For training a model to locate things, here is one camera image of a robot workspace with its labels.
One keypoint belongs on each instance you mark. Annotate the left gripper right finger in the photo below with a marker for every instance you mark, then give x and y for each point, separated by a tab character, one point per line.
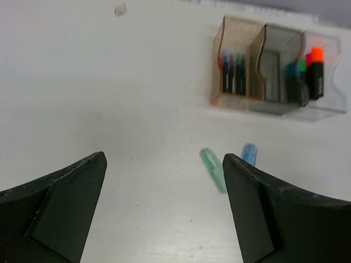
276	221

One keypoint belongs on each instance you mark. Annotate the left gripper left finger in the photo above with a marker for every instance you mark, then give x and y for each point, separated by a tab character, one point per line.
48	219

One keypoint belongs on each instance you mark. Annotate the green correction tape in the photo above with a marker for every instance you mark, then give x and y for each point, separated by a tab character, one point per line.
214	168

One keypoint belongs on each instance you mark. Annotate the green cap black highlighter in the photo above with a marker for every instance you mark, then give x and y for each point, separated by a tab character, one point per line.
302	76

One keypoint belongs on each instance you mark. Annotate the blue cap black highlighter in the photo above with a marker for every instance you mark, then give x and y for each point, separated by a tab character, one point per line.
293	92

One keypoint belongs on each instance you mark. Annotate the green gel pen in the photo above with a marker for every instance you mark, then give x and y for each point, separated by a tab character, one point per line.
238	73

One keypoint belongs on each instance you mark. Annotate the pink cap black highlighter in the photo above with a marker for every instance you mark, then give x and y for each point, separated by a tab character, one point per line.
308	59

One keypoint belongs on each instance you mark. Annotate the black gel pen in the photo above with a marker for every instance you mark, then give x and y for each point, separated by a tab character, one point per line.
243	75

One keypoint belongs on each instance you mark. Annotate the purple gel pen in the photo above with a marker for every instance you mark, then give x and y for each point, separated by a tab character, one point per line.
231	73

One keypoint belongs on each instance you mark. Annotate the red gel pen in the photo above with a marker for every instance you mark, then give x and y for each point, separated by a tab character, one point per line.
220	60

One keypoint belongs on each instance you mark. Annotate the blue gel pen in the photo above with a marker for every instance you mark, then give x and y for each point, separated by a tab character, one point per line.
225	72

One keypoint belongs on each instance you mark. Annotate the orange cap black highlighter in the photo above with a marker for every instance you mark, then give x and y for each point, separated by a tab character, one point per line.
317	72

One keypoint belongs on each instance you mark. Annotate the blue correction tape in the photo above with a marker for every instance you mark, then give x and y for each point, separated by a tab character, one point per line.
249	153

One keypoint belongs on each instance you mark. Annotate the clear transparent container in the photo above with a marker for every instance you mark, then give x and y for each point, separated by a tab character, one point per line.
310	92

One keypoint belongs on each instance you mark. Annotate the amber transparent container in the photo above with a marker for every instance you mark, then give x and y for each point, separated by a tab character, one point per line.
247	37

